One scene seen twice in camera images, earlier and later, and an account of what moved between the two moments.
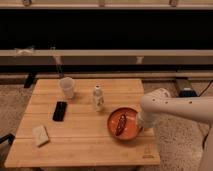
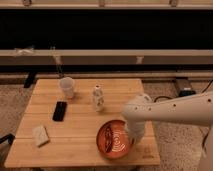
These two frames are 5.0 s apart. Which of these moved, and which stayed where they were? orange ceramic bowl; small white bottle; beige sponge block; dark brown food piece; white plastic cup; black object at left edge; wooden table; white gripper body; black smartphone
Moved: orange ceramic bowl; dark brown food piece; white gripper body
Stayed: small white bottle; black smartphone; black object at left edge; wooden table; beige sponge block; white plastic cup
